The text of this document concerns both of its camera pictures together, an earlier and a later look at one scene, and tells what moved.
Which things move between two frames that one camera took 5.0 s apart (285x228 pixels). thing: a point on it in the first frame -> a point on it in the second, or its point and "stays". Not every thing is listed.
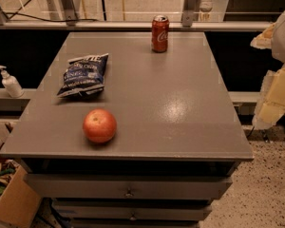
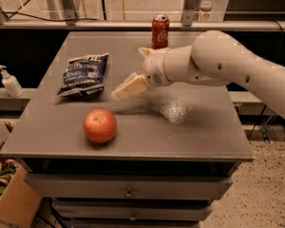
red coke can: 160,33 stays
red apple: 99,125 stays
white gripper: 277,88 -> 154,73
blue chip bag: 84,76 stays
